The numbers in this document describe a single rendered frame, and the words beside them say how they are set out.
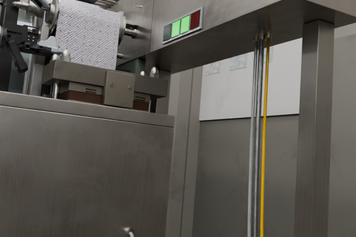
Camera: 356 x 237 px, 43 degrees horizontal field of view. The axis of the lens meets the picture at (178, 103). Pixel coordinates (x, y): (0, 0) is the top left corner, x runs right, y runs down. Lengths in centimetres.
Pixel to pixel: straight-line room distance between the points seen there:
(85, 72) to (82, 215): 44
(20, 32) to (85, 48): 23
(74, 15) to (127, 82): 36
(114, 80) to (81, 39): 28
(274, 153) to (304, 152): 201
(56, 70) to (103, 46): 33
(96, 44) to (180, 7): 37
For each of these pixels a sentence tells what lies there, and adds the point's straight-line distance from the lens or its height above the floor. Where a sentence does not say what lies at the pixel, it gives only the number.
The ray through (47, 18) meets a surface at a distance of 175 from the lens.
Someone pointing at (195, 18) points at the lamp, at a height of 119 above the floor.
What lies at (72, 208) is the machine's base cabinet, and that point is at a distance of 140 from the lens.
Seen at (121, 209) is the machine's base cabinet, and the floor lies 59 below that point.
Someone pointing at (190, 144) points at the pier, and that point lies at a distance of 386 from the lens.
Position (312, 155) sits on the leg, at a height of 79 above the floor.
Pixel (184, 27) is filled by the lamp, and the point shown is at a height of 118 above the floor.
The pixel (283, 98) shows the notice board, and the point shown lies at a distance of 320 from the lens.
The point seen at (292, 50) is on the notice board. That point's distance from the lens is 322.
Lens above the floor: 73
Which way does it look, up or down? 8 degrees up
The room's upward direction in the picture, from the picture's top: 5 degrees clockwise
